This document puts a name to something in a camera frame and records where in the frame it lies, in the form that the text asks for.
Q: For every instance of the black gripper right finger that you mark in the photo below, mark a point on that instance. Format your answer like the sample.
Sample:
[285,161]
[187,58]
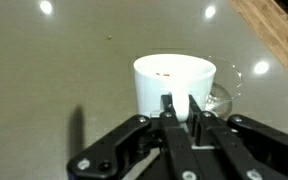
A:
[227,143]

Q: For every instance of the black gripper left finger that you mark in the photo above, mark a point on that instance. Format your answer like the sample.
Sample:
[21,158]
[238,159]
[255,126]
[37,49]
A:
[180,146]

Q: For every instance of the white ceramic cup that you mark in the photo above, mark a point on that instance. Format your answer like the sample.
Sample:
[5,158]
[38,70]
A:
[157,90]

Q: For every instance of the small nut crumb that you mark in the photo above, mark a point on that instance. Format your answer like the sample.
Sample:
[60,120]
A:
[109,37]

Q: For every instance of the clear glass tumbler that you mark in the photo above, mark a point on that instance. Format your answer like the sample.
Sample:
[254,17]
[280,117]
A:
[227,83]

